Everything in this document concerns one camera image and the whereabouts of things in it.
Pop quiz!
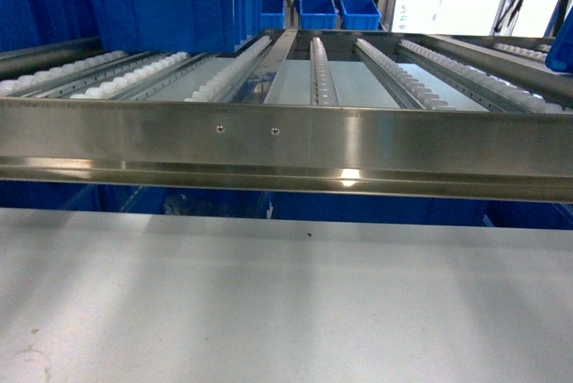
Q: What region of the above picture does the stainless steel roller shelf rack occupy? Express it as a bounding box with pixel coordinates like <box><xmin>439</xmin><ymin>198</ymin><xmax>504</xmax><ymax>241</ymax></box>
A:
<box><xmin>1</xmin><ymin>33</ymin><xmax>572</xmax><ymax>202</ymax></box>

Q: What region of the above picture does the blue bin under shelf left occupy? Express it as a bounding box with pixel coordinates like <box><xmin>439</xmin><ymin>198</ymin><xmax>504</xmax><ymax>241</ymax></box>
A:
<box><xmin>1</xmin><ymin>181</ymin><xmax>273</xmax><ymax>218</ymax></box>

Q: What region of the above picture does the blue bin under shelf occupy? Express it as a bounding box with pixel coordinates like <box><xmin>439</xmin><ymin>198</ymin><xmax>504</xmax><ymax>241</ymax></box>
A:
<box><xmin>270</xmin><ymin>192</ymin><xmax>572</xmax><ymax>230</ymax></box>
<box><xmin>1</xmin><ymin>181</ymin><xmax>273</xmax><ymax>218</ymax></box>

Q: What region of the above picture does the blue bin under shelf right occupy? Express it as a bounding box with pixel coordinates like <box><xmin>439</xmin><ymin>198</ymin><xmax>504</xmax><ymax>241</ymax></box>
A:
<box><xmin>270</xmin><ymin>192</ymin><xmax>572</xmax><ymax>230</ymax></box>

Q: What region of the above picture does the small blue background bin middle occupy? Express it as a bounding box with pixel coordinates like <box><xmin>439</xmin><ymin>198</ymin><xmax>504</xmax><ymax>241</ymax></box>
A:
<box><xmin>295</xmin><ymin>0</ymin><xmax>338</xmax><ymax>30</ymax></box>

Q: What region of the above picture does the small blue background bin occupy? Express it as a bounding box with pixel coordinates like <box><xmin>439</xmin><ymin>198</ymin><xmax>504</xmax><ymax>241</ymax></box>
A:
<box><xmin>335</xmin><ymin>0</ymin><xmax>381</xmax><ymax>30</ymax></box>
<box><xmin>261</xmin><ymin>0</ymin><xmax>287</xmax><ymax>30</ymax></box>
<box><xmin>295</xmin><ymin>0</ymin><xmax>338</xmax><ymax>30</ymax></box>

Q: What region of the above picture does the small blue background bin left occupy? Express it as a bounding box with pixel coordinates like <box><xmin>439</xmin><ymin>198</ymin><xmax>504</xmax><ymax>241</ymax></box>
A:
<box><xmin>261</xmin><ymin>0</ymin><xmax>287</xmax><ymax>30</ymax></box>

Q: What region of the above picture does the small blue background bin right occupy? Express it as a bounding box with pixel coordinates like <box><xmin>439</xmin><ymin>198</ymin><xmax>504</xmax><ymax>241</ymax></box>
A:
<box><xmin>335</xmin><ymin>0</ymin><xmax>381</xmax><ymax>30</ymax></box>

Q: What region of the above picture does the large blue bin on rollers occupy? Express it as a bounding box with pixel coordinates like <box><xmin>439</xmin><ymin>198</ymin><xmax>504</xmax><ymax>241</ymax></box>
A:
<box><xmin>1</xmin><ymin>0</ymin><xmax>261</xmax><ymax>53</ymax></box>

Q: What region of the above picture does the blue bin at right edge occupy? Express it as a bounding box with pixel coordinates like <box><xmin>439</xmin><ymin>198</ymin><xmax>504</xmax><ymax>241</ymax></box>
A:
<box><xmin>545</xmin><ymin>11</ymin><xmax>573</xmax><ymax>73</ymax></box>

